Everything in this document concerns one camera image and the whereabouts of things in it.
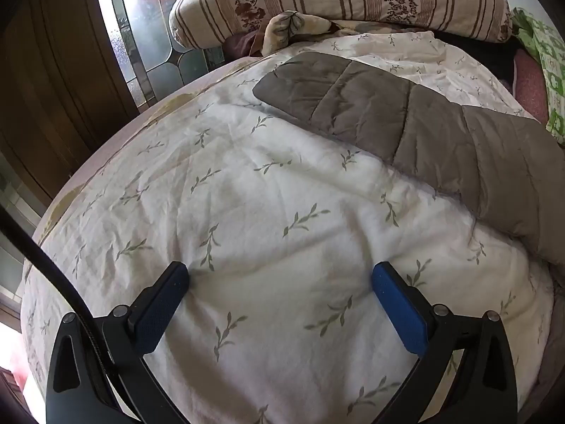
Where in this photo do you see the beige leaf-print cloth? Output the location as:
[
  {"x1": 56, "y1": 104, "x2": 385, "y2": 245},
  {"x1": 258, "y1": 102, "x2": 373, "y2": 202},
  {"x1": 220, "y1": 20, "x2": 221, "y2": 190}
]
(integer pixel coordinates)
[{"x1": 264, "y1": 11, "x2": 349, "y2": 56}]

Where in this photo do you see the wooden door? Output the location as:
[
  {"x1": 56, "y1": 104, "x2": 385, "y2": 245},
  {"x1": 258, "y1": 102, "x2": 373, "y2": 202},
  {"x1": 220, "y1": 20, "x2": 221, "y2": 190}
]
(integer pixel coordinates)
[{"x1": 0, "y1": 0, "x2": 137, "y2": 204}]

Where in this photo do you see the black cable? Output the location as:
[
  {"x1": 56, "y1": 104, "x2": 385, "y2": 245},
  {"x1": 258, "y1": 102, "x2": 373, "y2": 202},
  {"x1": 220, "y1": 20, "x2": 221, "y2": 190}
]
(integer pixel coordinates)
[{"x1": 0, "y1": 205, "x2": 129, "y2": 424}]

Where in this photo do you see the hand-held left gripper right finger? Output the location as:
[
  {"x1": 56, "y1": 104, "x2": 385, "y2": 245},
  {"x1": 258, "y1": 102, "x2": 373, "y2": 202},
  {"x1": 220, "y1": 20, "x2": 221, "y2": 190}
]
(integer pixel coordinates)
[{"x1": 371, "y1": 261, "x2": 518, "y2": 424}]

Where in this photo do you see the stained glass window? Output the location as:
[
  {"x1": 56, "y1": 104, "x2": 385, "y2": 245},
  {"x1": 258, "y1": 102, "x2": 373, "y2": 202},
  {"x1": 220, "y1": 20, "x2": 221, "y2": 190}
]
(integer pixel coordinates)
[{"x1": 93, "y1": 0, "x2": 230, "y2": 109}]

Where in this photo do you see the green checkered pillow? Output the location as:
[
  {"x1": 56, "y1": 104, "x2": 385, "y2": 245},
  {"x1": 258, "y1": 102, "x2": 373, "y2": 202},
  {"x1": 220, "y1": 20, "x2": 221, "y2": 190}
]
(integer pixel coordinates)
[{"x1": 512, "y1": 7, "x2": 565, "y2": 144}]

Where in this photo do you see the white leaf-print quilt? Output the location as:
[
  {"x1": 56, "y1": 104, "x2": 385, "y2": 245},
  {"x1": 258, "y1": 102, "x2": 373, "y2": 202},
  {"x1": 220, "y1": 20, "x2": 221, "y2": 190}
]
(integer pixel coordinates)
[{"x1": 22, "y1": 31, "x2": 557, "y2": 424}]

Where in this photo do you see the maroon cloth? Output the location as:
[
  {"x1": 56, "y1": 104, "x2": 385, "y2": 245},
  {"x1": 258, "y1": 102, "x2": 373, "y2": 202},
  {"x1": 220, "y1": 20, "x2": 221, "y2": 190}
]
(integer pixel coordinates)
[{"x1": 223, "y1": 31, "x2": 268, "y2": 60}]

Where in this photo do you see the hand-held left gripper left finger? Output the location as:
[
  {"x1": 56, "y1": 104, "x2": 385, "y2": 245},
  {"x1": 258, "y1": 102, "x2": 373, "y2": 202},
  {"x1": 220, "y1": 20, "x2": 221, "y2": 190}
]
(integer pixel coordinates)
[{"x1": 45, "y1": 261, "x2": 190, "y2": 424}]

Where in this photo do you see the grey hooded puffer jacket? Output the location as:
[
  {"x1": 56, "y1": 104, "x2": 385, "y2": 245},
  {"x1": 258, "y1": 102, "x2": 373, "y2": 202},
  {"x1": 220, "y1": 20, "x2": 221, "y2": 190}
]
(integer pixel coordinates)
[{"x1": 252, "y1": 51, "x2": 565, "y2": 266}]

